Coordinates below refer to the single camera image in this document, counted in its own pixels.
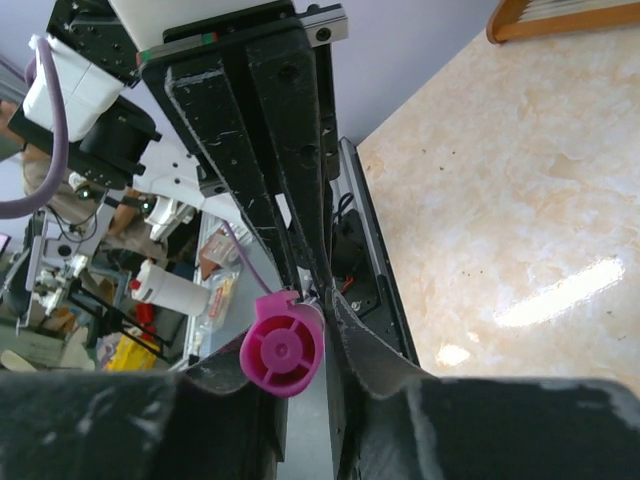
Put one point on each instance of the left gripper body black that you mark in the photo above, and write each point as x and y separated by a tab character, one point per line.
112	34

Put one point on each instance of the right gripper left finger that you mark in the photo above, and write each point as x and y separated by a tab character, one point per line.
207	422

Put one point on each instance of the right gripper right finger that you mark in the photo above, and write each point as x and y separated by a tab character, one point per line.
400	422

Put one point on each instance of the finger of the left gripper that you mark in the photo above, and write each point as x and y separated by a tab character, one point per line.
205	100
283	70

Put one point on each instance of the marker pen with magenta cap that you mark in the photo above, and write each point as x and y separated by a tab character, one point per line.
283	349

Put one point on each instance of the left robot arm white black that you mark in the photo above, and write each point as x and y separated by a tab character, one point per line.
133	144

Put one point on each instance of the white plastic bottle background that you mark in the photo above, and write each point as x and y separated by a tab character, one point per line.
156	286

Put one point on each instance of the orange wooden shelf rack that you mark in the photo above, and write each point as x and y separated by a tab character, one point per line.
523	19

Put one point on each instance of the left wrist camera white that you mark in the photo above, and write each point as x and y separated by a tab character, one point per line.
87	91

